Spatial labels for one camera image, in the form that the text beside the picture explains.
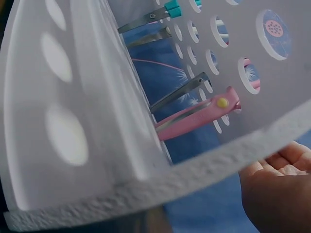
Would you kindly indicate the white foam rack with holes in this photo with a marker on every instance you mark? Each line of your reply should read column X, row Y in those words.
column 279, row 80

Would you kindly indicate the person's right hand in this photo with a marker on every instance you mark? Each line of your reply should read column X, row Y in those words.
column 274, row 199

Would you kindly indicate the pink scissors with yellow rivet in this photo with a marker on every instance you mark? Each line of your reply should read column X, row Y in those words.
column 194, row 119

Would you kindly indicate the person's right fingers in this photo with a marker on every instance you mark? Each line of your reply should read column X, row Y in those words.
column 291, row 160

